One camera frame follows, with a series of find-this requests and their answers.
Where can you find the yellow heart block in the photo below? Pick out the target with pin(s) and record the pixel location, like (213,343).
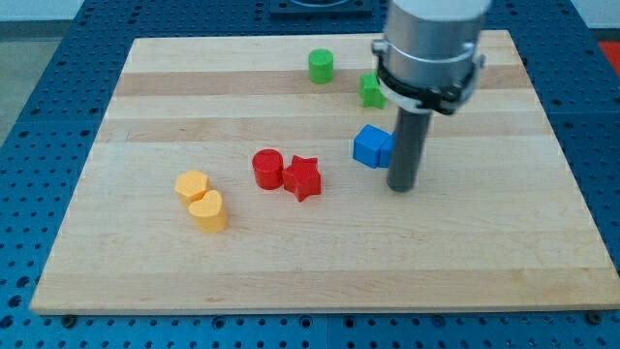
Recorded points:
(209,213)

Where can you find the green star block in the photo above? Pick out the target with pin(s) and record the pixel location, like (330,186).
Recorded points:
(370,93)

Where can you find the blue cube block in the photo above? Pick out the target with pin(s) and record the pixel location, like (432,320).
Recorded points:
(367,145)

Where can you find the wooden board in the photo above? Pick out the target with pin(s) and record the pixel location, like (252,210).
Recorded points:
(496,221)

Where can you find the dark grey cylindrical pointer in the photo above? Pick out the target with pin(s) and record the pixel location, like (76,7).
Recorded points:
(409,138)

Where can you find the red star block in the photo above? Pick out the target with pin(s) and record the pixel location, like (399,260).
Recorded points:
(302,177)

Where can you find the yellow hexagon block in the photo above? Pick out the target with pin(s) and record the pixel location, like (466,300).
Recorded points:
(191,186)

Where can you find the green cylinder block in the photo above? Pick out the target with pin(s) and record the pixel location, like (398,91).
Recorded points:
(320,65)

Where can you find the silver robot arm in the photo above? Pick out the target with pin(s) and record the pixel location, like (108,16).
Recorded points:
(427,57)

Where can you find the red cylinder block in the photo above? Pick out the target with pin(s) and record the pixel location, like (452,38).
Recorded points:
(268,165)

